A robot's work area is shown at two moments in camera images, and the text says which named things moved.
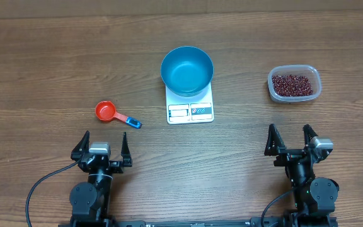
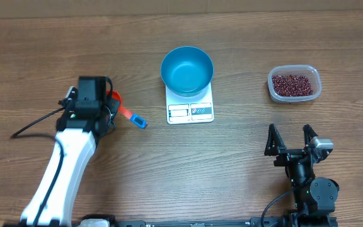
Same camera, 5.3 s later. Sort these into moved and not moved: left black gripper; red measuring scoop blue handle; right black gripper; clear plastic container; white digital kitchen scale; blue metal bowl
Moved: left black gripper; red measuring scoop blue handle
Not moved: right black gripper; blue metal bowl; white digital kitchen scale; clear plastic container
